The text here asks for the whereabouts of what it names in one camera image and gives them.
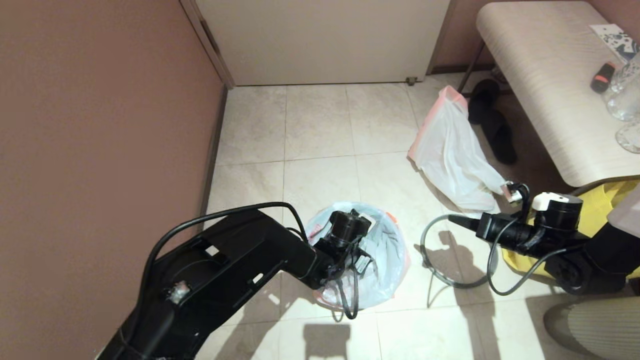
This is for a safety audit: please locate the red printed plastic bag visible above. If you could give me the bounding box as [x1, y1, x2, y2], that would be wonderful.
[304, 201, 412, 312]

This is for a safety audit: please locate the grey bin ring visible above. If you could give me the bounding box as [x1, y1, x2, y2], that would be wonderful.
[420, 214, 500, 290]

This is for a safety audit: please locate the white plastic bag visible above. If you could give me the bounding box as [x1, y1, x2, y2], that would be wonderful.
[407, 85, 511, 213]

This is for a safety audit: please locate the yellow bag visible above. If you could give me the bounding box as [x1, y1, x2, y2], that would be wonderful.
[501, 180, 640, 281]

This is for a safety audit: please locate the black slipper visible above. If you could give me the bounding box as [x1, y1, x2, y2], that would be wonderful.
[482, 110, 519, 166]
[468, 79, 501, 126]

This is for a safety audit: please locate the grey ribbed round object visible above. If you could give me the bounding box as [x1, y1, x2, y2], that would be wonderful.
[542, 296, 640, 360]

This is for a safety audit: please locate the dark metal table leg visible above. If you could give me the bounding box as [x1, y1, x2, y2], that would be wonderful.
[457, 42, 512, 95]

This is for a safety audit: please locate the small clear glass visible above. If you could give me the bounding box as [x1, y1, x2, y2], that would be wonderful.
[615, 120, 640, 155]

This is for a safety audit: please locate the beige wood grain table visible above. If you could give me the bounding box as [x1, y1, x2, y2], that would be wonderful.
[475, 1, 640, 189]

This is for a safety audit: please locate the large clear glass jar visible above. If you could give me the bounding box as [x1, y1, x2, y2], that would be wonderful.
[603, 50, 640, 123]

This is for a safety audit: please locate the black red small device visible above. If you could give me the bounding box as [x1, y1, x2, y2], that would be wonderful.
[590, 62, 617, 95]

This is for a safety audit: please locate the blue white booklet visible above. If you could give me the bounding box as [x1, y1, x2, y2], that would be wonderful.
[589, 24, 640, 62]

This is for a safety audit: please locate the white door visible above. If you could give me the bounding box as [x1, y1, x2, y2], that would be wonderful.
[195, 0, 452, 87]

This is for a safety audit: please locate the black coiled cable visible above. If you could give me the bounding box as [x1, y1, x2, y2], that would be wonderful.
[335, 265, 362, 321]

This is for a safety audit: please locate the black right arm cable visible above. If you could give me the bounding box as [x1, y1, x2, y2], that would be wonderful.
[486, 184, 583, 297]

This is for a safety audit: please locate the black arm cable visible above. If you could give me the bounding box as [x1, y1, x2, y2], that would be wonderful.
[134, 201, 309, 326]
[486, 184, 583, 297]

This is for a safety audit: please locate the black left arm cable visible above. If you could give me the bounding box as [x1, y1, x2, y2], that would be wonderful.
[134, 201, 309, 326]

